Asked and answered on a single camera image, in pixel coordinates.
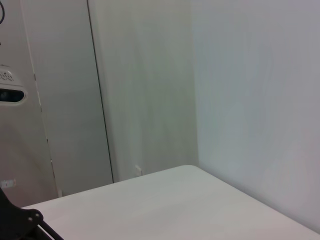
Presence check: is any small white wall label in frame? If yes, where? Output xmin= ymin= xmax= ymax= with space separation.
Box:
xmin=0 ymin=179 xmax=17 ymax=189

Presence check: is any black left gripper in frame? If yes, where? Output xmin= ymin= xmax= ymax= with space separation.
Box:
xmin=0 ymin=187 xmax=65 ymax=240

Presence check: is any thin black cable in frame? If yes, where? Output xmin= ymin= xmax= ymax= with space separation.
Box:
xmin=0 ymin=0 xmax=6 ymax=26

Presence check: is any white robot head with camera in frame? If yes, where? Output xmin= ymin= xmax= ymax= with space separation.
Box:
xmin=0 ymin=63 xmax=28 ymax=109

